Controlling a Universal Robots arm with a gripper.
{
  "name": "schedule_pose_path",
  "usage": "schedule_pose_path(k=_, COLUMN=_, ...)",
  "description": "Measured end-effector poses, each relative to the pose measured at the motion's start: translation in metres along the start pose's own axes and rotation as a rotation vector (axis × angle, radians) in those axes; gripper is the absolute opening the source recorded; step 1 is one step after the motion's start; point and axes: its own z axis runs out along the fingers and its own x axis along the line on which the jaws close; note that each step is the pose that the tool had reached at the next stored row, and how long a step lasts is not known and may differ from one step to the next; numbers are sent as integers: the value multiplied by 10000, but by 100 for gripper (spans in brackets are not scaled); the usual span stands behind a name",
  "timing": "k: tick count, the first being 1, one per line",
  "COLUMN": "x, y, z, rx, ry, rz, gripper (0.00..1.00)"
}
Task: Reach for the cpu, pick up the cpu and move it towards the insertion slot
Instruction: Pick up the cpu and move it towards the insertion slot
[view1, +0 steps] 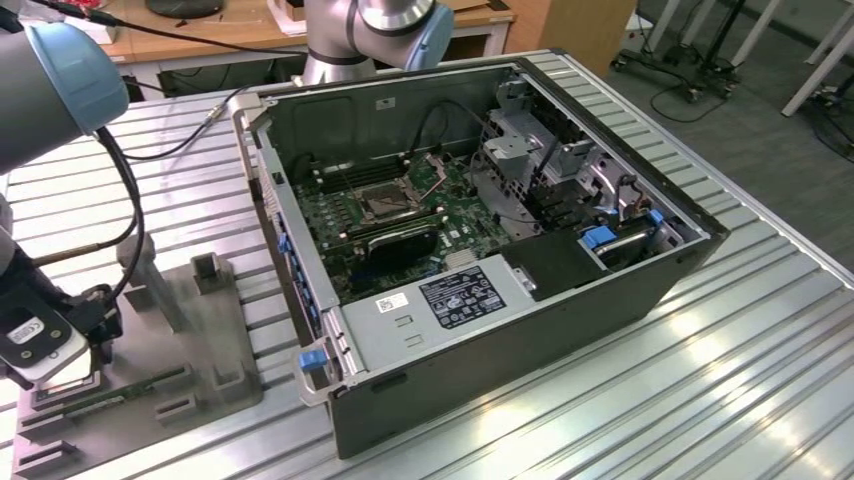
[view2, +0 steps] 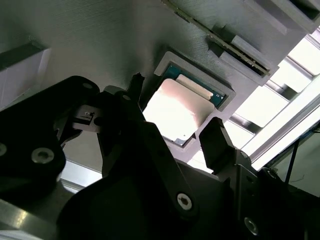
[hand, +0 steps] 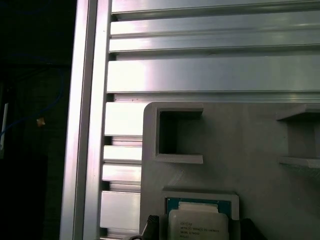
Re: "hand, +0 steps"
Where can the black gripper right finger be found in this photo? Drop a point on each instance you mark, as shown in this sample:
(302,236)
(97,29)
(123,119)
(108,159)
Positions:
(250,231)

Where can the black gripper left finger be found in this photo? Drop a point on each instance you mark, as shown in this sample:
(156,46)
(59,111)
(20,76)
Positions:
(153,225)

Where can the white upright bar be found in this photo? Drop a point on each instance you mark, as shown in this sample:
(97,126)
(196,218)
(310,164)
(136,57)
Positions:
(3,125)

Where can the grey parts rack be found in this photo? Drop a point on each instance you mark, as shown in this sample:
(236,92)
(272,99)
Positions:
(225,150)

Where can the silver CPU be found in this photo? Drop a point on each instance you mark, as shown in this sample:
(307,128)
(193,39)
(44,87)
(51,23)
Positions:
(197,225)

